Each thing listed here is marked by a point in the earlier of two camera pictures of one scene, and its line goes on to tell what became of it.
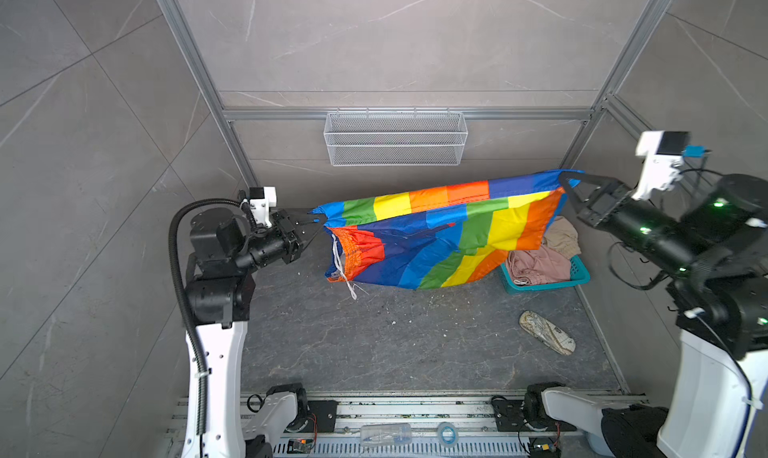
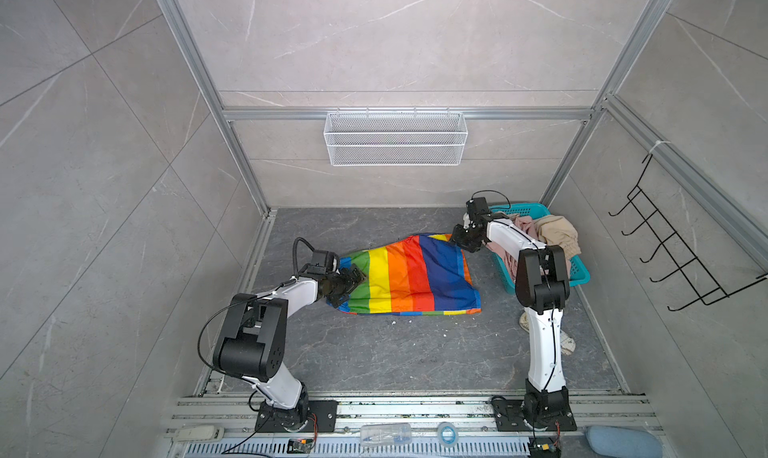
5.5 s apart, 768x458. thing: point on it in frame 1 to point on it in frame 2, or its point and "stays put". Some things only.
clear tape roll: x=447 y=434 stays put
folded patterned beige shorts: x=548 y=333 stays put
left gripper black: x=285 y=236 to x=351 y=282
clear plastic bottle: x=388 y=433 stays put
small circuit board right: x=544 y=448 stays put
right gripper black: x=602 y=202 to x=456 y=238
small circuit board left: x=300 y=446 stays put
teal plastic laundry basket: x=579 y=274 stays put
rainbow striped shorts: x=446 y=235 to x=423 y=275
